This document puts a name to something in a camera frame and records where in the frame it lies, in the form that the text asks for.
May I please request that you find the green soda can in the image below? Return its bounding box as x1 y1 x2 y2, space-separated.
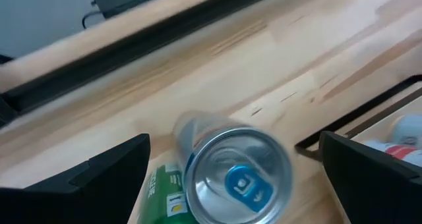
136 163 198 224

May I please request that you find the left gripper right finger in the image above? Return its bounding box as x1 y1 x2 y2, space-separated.
318 130 422 224

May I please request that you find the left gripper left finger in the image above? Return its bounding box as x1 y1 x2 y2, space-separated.
0 133 152 224

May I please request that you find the red beverage can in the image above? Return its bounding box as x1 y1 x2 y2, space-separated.
362 139 422 168

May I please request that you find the silver blue beverage can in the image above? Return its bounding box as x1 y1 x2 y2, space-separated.
173 111 294 224

